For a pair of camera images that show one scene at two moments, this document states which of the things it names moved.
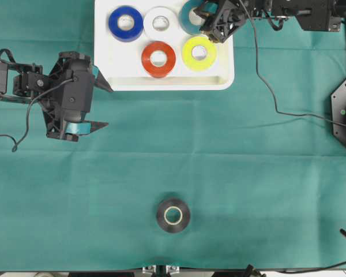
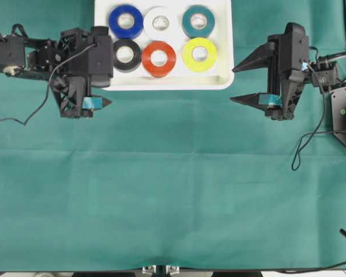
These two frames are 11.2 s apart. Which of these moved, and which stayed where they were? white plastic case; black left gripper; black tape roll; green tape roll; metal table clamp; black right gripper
Moved: green tape roll; black right gripper; black tape roll; black left gripper
Stayed: metal table clamp; white plastic case
